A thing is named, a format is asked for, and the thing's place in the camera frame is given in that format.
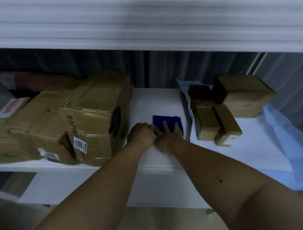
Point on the person's left hand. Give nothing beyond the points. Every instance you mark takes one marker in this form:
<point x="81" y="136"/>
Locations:
<point x="140" y="137"/>

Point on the person's right hand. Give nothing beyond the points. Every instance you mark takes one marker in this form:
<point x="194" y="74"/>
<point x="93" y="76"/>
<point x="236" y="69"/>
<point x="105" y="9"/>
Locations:
<point x="169" y="141"/>

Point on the person's right thumb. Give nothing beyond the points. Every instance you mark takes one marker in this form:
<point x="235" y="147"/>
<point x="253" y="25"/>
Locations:
<point x="158" y="130"/>

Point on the person's right middle finger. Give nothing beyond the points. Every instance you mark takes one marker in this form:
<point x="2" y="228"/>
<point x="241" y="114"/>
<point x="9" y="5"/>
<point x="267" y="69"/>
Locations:
<point x="176" y="128"/>

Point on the person's left fingers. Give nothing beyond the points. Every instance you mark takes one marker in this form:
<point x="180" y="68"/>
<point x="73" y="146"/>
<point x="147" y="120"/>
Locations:
<point x="149" y="129"/>

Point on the dark blue cloth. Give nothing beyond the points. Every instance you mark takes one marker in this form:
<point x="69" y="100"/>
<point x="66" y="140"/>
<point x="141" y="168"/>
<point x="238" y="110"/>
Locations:
<point x="159" y="120"/>

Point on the person's right forearm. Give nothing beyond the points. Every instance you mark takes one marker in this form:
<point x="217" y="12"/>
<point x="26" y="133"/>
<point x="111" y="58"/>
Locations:
<point x="227" y="187"/>

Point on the person's left forearm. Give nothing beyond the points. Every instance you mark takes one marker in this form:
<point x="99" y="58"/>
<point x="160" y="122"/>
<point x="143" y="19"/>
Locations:
<point x="101" y="189"/>

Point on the small brown taped parcel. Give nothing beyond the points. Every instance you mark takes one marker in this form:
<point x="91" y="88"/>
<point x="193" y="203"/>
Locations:
<point x="207" y="123"/>
<point x="228" y="125"/>

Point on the white blue plastic bag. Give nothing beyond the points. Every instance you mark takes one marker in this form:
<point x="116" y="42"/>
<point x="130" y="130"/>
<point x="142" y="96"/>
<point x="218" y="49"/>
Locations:
<point x="185" y="94"/>

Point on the dark brown small parcel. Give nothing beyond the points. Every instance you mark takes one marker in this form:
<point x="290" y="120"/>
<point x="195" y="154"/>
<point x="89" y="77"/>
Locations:
<point x="201" y="94"/>

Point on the large cardboard box black print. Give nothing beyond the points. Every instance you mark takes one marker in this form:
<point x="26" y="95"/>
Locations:
<point x="94" y="118"/>

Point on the grey curtain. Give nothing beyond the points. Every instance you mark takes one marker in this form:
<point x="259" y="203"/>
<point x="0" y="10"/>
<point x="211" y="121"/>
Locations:
<point x="165" y="67"/>

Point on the big square brown parcel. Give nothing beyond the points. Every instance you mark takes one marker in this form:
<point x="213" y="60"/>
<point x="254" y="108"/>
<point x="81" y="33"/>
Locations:
<point x="246" y="97"/>

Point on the white shelf unit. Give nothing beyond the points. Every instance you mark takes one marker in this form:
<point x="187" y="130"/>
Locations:
<point x="151" y="28"/>

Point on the flat taped cardboard box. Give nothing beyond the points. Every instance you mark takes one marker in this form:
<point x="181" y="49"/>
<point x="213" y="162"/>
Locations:
<point x="42" y="104"/>

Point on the light blue plastic sheet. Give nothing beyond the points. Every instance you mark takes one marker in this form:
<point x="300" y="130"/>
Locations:
<point x="286" y="137"/>

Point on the crumpled cardboard box white label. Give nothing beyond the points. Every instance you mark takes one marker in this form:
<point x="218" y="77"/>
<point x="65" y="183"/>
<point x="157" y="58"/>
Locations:
<point x="35" y="139"/>

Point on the red fabric bundle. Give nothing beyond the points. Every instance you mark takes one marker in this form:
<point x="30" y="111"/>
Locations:
<point x="35" y="81"/>

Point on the white package red print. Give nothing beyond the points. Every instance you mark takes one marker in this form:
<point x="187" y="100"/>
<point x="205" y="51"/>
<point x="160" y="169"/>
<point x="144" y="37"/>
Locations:
<point x="13" y="107"/>

